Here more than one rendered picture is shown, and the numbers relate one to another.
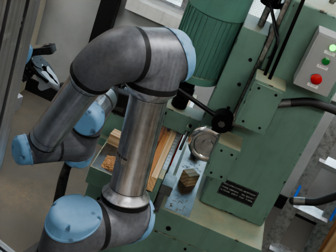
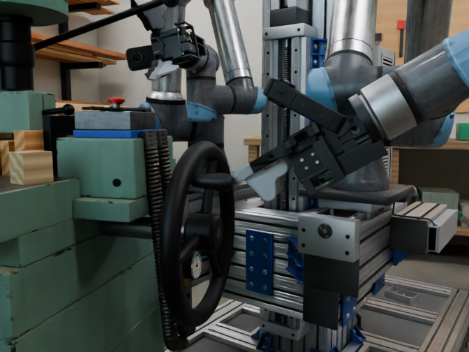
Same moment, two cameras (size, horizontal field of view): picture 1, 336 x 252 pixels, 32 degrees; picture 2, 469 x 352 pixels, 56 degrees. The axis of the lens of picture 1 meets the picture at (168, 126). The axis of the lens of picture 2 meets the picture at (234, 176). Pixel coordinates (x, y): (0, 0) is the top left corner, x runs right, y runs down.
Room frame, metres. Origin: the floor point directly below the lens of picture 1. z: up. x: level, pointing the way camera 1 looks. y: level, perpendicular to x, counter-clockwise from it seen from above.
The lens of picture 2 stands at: (2.34, 0.55, 0.99)
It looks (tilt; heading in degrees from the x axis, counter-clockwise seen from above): 7 degrees down; 194
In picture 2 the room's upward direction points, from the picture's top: straight up
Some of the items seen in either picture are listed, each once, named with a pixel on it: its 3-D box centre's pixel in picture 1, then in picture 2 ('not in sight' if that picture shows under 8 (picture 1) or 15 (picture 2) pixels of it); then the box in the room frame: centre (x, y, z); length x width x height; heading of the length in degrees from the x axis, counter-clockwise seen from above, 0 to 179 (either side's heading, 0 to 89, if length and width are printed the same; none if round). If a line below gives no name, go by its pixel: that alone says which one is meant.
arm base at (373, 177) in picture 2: not in sight; (358, 167); (1.19, 0.58, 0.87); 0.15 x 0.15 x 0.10
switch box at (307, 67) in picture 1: (322, 61); not in sight; (1.53, -0.32, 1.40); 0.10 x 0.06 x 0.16; 88
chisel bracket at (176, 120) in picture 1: (179, 119); (11, 116); (1.68, -0.03, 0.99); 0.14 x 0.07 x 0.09; 88
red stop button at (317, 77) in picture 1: (316, 79); not in sight; (1.50, -0.32, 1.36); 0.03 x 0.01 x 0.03; 88
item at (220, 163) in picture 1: (223, 156); not in sight; (1.52, -0.19, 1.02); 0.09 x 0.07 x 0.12; 178
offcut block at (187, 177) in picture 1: (189, 177); not in sight; (1.65, -0.13, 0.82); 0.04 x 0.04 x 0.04; 45
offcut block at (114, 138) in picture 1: (117, 138); not in sight; (1.55, 0.13, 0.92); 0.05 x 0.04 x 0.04; 82
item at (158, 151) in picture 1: (162, 143); not in sight; (1.62, -0.01, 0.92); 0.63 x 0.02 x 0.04; 178
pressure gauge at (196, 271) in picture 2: not in sight; (189, 269); (1.43, 0.21, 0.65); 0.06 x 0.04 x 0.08; 178
